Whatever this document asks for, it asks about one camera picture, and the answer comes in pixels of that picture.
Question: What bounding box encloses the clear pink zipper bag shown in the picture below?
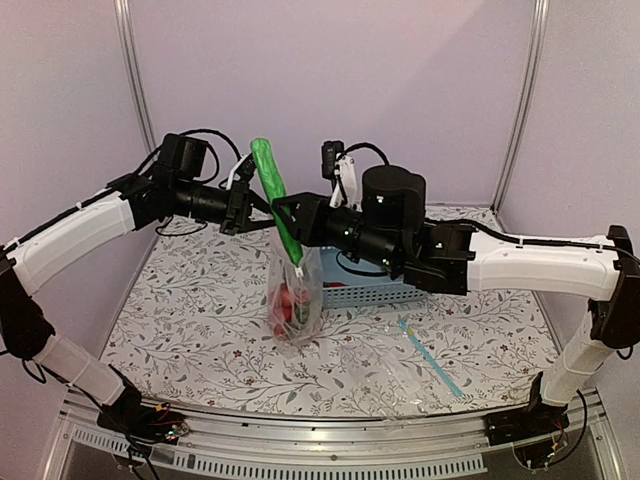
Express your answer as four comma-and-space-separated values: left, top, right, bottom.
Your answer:
266, 228, 323, 355

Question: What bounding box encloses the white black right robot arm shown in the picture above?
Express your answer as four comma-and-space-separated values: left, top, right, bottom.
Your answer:
272, 162, 639, 445

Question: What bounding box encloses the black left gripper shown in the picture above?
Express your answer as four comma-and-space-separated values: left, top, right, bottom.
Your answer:
174, 179, 282, 236

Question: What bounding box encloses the front aluminium rail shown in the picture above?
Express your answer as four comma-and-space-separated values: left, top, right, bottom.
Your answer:
45, 390, 625, 479

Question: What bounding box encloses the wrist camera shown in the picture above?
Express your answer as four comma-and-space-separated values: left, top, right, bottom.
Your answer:
220, 153, 256, 190
321, 140, 358, 209

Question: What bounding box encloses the smooth green cucumber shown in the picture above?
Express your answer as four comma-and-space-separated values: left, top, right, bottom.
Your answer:
249, 137, 304, 269

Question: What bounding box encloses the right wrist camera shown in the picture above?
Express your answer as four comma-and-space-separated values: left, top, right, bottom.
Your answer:
321, 140, 358, 209

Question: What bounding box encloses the left aluminium frame post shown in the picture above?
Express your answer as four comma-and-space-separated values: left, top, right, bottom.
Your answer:
114, 0, 156, 152

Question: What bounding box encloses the light blue plastic basket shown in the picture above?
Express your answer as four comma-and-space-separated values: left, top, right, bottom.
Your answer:
319, 247, 427, 309

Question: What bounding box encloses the right aluminium frame post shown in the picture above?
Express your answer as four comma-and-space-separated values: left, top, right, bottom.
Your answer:
491, 0, 550, 215

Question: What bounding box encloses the clear blue zipper bag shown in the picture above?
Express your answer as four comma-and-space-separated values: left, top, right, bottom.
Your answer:
346, 315, 464, 420

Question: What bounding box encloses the small circuit board with wires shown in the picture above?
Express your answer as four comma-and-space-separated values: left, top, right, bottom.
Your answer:
149, 402, 190, 445

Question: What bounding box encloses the dark green bumpy cucumber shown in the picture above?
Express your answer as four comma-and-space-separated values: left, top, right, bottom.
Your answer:
292, 300, 312, 328

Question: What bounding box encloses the red chili pepper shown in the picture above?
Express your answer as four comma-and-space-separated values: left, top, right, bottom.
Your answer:
323, 282, 348, 289

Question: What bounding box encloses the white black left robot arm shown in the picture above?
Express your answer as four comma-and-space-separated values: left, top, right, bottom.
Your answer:
1, 129, 271, 434

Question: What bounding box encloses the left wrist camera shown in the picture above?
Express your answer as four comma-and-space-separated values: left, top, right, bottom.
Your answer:
220, 153, 256, 190

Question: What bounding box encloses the aluminium frame post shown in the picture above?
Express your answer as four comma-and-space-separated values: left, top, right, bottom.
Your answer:
114, 0, 156, 152
491, 0, 550, 215

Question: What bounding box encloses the floral patterned table mat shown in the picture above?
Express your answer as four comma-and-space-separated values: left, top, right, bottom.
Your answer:
102, 219, 557, 417

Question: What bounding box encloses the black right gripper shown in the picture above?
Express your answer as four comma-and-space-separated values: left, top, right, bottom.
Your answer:
272, 191, 402, 273

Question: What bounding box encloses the red lychee fruit bunch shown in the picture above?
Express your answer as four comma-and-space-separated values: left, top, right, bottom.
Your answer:
268, 283, 296, 340

